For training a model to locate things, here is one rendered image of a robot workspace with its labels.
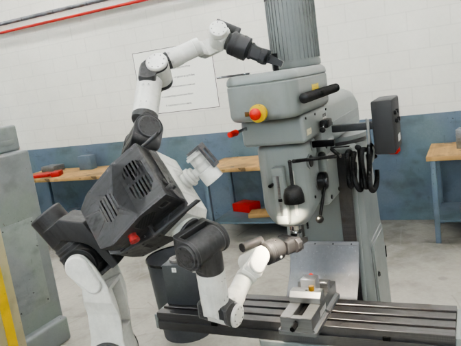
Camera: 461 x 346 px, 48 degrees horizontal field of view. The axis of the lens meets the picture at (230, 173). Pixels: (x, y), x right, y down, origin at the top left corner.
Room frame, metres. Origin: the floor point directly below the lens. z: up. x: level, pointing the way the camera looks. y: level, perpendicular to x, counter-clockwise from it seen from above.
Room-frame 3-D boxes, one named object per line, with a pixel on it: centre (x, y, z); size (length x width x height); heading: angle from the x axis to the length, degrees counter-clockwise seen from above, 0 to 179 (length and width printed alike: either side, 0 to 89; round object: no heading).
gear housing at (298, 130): (1.99, -0.24, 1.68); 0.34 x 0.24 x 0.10; 154
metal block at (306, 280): (1.94, -0.25, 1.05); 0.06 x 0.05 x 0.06; 63
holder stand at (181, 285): (2.21, 0.23, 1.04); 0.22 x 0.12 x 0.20; 68
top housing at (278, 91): (1.97, -0.23, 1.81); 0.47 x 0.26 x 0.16; 154
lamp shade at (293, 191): (1.76, -0.21, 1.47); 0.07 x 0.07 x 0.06
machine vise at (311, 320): (1.91, -0.24, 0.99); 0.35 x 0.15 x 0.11; 153
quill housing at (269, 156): (1.96, -0.22, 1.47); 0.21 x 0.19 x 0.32; 64
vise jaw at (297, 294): (1.89, -0.22, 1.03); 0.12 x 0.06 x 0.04; 63
